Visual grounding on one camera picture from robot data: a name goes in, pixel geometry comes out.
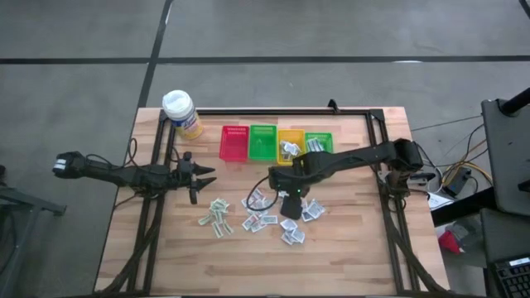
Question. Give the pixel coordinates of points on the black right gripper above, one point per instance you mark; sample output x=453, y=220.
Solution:
x=292, y=207

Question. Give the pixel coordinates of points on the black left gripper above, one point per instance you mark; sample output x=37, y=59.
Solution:
x=186, y=178

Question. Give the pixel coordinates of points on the white sachet red blue print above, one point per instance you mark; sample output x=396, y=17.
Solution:
x=247, y=201
x=258, y=208
x=248, y=223
x=268, y=219
x=268, y=203
x=256, y=193
x=257, y=226

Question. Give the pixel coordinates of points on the blue striped bandage packet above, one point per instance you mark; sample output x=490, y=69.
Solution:
x=318, y=145
x=311, y=145

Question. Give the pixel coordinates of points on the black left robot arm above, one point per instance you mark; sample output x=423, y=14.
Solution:
x=116, y=174

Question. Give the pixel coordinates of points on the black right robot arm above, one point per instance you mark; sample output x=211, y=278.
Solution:
x=352, y=157

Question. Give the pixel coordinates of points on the red plastic basket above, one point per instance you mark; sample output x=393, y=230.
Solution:
x=234, y=142

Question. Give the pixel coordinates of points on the Lysol wipes canister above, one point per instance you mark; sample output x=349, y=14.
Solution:
x=182, y=113

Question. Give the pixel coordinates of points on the green plastic basket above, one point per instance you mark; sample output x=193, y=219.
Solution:
x=330, y=138
x=263, y=142

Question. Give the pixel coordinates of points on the yellow plastic basket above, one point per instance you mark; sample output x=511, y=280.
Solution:
x=291, y=134

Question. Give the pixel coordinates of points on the silver mounting plate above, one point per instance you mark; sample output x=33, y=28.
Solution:
x=382, y=177

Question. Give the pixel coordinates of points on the white paper sheet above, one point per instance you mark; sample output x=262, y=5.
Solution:
x=435, y=201

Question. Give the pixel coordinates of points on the red floor object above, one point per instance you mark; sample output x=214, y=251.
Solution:
x=450, y=242

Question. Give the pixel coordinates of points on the black power brick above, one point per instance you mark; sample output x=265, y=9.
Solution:
x=455, y=184

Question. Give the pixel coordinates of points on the black tripod stand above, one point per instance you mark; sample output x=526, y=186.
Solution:
x=25, y=203

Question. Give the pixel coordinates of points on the dark grey desk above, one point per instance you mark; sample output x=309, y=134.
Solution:
x=497, y=236

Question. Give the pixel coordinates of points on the grey side table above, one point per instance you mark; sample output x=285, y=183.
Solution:
x=507, y=157

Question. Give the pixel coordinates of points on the black keyboard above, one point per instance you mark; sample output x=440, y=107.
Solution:
x=513, y=275

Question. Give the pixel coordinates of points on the black aluminium rig frame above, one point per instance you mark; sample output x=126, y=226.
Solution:
x=269, y=111

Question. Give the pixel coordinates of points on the thick black post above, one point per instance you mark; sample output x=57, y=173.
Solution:
x=515, y=101

